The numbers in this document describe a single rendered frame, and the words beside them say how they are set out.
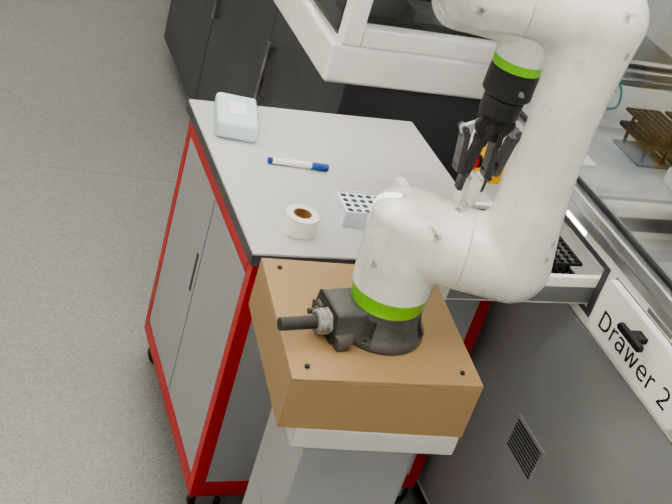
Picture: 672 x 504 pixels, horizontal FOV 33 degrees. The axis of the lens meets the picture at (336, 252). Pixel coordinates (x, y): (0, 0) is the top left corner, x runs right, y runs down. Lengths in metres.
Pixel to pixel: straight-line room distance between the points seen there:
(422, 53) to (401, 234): 1.24
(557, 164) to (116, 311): 1.80
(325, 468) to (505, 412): 0.66
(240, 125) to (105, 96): 1.84
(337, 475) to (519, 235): 0.53
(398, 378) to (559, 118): 0.47
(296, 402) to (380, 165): 0.98
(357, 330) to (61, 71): 2.80
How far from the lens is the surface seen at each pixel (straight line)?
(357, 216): 2.29
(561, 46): 1.57
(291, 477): 1.91
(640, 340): 2.02
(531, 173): 1.64
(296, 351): 1.75
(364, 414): 1.77
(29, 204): 3.56
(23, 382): 2.90
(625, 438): 2.12
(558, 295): 2.15
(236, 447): 2.48
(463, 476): 2.62
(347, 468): 1.91
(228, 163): 2.41
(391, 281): 1.72
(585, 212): 2.23
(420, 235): 1.67
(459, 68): 2.93
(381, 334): 1.78
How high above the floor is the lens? 1.90
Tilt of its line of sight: 31 degrees down
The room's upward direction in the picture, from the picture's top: 18 degrees clockwise
